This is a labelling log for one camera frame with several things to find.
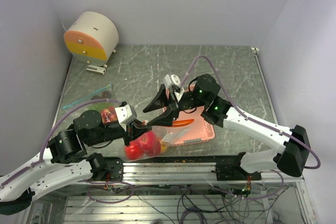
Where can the aluminium frame rail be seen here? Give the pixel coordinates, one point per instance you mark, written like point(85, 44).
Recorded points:
point(130, 173)

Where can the red apple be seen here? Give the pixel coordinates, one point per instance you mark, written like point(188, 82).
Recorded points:
point(133, 152)

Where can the small metal bracket block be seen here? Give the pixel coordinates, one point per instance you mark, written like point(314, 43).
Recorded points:
point(96, 70)

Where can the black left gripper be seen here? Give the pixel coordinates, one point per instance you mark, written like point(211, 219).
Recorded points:
point(134, 130)

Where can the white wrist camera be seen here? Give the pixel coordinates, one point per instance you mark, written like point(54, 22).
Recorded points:
point(173, 84)
point(125, 114)

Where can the round cream drawer cabinet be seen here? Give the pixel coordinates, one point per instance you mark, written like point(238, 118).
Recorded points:
point(92, 38)

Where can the pink perforated plastic basket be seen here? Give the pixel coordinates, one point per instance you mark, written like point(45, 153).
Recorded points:
point(195, 128)

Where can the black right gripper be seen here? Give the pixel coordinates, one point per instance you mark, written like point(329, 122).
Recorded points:
point(165, 118)

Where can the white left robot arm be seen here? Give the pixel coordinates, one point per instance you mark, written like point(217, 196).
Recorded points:
point(64, 160)

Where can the clear blue-zipper zip bag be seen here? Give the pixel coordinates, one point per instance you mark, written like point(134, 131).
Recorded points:
point(88, 97)

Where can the red strawberry bunch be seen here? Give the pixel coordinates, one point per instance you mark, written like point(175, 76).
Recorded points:
point(109, 115)

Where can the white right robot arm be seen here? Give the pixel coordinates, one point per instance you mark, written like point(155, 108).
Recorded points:
point(289, 148)

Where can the pink-red apple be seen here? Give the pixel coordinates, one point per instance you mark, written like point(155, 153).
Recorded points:
point(150, 144)

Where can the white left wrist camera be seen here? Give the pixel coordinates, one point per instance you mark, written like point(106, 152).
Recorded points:
point(125, 114)

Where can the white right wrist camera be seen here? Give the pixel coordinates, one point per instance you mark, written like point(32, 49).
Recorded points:
point(173, 84)

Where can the yellow-red peach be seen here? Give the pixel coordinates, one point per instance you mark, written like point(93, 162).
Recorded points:
point(164, 147)

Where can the green grape bunch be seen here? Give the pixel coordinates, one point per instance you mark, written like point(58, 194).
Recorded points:
point(97, 107)

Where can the clear red-zipper zip bag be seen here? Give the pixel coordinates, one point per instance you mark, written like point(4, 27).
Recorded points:
point(162, 135)

